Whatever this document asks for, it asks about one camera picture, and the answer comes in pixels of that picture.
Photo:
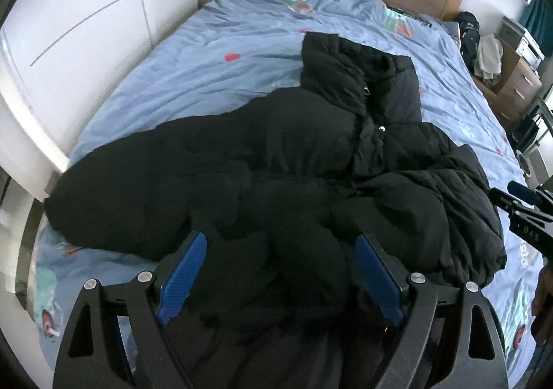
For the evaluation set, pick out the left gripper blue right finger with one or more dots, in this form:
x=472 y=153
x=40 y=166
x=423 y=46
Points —
x=377 y=269

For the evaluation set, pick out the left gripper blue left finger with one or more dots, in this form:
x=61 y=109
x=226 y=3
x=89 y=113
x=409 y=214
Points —
x=176 y=274

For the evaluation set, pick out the blue patterned bed cover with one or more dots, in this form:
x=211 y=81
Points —
x=232 y=51

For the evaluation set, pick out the white wardrobe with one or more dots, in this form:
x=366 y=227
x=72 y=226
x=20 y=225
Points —
x=60 y=60

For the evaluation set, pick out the black backpack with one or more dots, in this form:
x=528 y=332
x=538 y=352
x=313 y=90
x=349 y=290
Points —
x=469 y=30

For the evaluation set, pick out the wooden drawer chest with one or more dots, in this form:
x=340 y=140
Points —
x=513 y=95

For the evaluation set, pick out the beige cloth on chest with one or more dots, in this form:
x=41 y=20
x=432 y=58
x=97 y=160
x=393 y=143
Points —
x=488 y=62

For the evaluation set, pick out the teal curtain right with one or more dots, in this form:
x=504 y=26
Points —
x=536 y=16

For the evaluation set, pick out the black puffer jacket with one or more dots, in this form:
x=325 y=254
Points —
x=282 y=188

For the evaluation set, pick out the white printer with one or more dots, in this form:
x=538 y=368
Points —
x=519 y=39

